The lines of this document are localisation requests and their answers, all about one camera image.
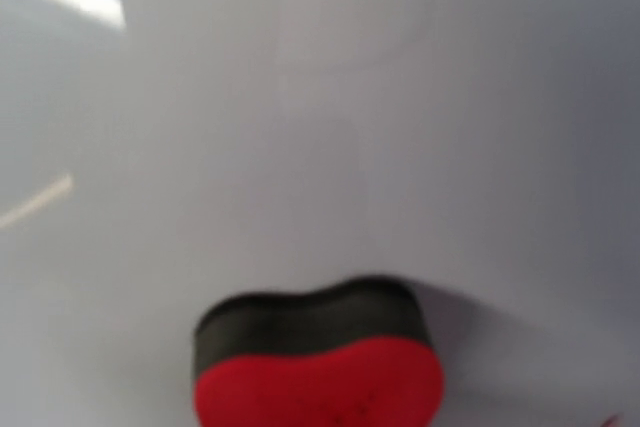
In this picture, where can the red black whiteboard eraser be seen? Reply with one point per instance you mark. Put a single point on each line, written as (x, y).
(356, 353)

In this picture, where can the white whiteboard black frame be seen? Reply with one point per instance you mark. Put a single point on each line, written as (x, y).
(158, 156)

